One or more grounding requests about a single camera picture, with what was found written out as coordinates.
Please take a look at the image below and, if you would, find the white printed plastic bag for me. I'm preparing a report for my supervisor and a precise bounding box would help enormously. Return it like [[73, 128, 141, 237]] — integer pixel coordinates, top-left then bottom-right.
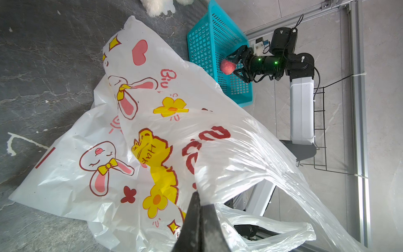
[[9, 16, 365, 252]]

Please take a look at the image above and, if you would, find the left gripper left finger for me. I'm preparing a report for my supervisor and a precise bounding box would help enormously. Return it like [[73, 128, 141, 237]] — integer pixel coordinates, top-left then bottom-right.
[[172, 192, 202, 252]]

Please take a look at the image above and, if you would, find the teal plastic basket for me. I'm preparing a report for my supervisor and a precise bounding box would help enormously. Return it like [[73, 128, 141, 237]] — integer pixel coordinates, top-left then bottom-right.
[[187, 1, 253, 107]]

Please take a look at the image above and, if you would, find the black wire hook rack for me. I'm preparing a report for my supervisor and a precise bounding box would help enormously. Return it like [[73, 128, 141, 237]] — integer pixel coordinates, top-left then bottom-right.
[[298, 85, 356, 177]]

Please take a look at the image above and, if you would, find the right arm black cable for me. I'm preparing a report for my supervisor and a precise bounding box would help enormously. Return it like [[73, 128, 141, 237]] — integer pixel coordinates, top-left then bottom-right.
[[283, 14, 353, 101]]

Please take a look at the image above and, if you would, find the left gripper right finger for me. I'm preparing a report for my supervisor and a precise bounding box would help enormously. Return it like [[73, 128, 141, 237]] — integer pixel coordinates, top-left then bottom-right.
[[200, 205, 231, 252]]

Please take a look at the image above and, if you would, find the pink peach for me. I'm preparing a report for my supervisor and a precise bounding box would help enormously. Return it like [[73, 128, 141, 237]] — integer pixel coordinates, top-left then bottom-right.
[[220, 59, 237, 75]]

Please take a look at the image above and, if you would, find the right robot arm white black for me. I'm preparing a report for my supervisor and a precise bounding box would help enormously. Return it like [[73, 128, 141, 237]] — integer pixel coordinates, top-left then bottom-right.
[[220, 45, 317, 161]]

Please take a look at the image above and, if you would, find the white plush bear toy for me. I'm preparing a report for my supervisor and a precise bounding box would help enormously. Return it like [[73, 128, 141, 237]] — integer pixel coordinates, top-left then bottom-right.
[[140, 0, 176, 17]]

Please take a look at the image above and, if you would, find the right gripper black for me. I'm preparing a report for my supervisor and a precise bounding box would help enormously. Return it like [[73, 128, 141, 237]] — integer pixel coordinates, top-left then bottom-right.
[[225, 45, 285, 84]]

